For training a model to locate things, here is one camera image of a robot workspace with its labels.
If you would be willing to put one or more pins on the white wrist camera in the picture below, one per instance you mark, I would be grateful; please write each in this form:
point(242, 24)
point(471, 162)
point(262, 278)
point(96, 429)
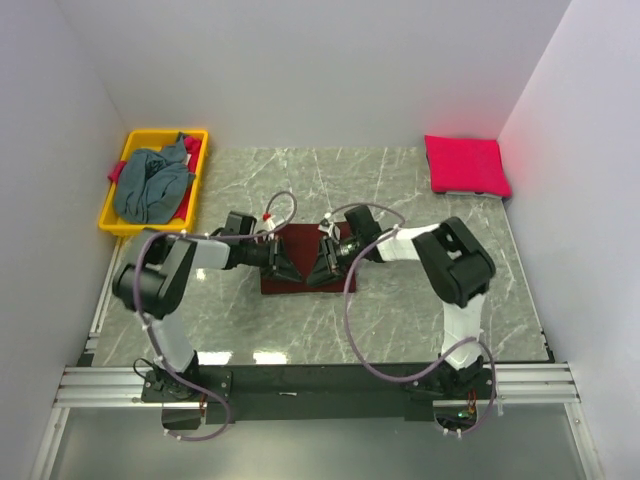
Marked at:
point(329, 228)
point(271, 224)

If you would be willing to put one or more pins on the yellow plastic bin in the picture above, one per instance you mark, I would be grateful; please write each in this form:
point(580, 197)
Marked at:
point(111, 222)

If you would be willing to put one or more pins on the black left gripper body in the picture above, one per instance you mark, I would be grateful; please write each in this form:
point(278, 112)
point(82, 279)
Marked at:
point(270, 252)

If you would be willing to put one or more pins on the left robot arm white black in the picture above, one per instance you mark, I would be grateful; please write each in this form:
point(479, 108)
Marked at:
point(152, 280)

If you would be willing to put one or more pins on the dark red t-shirt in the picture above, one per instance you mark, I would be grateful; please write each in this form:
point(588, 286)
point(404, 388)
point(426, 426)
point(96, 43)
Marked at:
point(301, 242)

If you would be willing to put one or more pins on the pink cloth in bin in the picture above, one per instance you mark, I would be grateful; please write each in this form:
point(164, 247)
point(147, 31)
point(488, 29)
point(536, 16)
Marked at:
point(187, 145)

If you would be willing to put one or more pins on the folded pink t-shirt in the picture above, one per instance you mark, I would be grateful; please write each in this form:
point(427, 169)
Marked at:
point(466, 166)

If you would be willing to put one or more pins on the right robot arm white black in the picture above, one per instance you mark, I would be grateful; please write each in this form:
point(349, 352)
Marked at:
point(457, 267)

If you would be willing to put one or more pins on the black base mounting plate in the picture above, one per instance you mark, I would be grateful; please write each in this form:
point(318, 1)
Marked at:
point(349, 391)

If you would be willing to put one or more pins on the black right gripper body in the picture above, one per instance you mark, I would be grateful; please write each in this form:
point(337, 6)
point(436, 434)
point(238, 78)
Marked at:
point(332, 250)

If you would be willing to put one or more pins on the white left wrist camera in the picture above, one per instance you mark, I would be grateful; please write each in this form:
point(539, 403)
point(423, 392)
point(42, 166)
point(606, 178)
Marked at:
point(271, 224)

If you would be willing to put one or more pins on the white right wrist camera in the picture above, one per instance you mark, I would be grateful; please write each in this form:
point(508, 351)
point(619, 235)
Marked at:
point(329, 228)

